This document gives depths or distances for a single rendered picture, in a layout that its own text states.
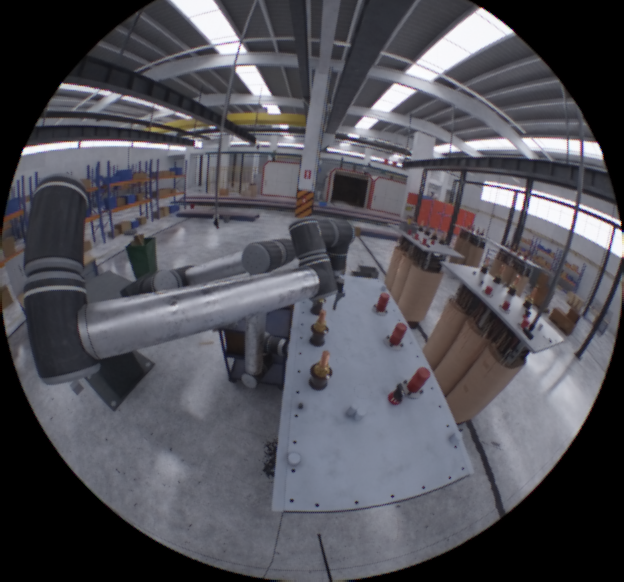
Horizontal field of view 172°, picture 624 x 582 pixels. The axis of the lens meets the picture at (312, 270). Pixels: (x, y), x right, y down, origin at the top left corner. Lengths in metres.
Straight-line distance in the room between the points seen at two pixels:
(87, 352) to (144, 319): 0.13
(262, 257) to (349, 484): 0.93
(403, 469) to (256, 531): 1.54
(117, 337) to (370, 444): 0.83
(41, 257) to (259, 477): 2.08
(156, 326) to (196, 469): 1.97
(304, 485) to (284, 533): 1.42
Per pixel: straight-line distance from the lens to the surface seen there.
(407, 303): 3.57
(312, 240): 0.67
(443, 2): 10.15
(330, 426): 0.86
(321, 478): 0.80
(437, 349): 2.82
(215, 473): 2.23
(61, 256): 0.44
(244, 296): 0.46
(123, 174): 9.80
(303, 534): 2.18
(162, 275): 1.45
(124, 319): 0.40
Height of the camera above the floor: 2.15
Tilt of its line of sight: 25 degrees down
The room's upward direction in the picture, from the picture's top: 8 degrees clockwise
